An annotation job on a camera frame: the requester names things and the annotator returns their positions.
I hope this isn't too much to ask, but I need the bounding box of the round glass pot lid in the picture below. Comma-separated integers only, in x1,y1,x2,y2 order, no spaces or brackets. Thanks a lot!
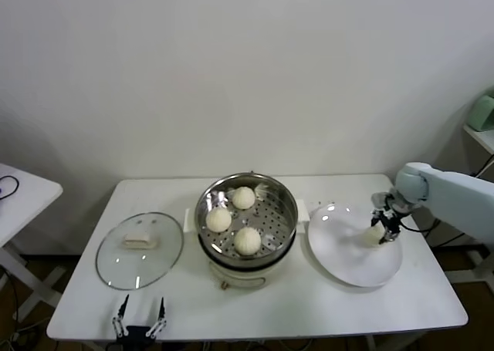
95,211,185,292

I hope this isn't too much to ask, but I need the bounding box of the stainless steel steamer basket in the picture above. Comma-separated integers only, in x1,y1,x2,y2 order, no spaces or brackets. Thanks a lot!
184,172,311,262

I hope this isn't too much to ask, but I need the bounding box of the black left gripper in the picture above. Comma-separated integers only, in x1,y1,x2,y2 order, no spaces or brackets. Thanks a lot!
111,294,167,343

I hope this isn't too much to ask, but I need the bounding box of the black power cable with adapter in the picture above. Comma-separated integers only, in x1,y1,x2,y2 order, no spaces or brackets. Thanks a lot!
422,218,487,250

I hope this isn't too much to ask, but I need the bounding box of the round white plate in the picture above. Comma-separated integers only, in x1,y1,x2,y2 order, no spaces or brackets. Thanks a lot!
307,202,404,289

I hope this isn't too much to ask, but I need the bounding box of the thin black cable loop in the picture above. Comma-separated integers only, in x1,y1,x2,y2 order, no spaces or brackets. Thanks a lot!
0,175,21,201

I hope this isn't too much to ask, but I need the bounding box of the white side table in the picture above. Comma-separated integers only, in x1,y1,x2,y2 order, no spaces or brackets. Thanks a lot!
0,161,65,323

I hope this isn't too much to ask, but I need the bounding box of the white steamed baozi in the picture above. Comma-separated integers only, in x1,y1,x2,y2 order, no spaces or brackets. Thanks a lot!
205,207,232,233
360,225,387,250
234,227,262,256
232,186,255,210

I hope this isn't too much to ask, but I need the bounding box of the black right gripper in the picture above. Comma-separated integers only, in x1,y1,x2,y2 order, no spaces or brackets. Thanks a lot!
370,200,410,245

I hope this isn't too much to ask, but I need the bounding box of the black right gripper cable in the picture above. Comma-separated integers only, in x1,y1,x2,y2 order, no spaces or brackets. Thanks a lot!
399,218,441,235

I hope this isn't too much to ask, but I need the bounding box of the white shelf stand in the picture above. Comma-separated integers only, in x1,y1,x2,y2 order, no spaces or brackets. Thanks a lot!
443,125,494,290

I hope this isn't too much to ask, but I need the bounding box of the pale green appliance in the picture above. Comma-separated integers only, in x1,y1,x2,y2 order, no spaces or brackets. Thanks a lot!
472,89,494,133

